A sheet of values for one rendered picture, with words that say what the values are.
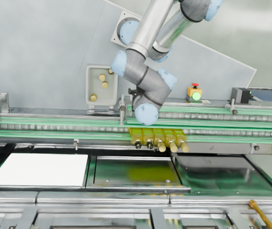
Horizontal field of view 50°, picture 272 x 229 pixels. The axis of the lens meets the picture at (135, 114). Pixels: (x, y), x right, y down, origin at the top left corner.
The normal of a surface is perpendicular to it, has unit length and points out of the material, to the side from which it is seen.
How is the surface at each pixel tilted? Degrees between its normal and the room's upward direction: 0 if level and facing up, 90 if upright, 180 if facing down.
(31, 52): 0
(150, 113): 0
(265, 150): 0
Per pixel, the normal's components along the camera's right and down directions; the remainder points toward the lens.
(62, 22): 0.07, 0.30
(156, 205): 0.06, -0.95
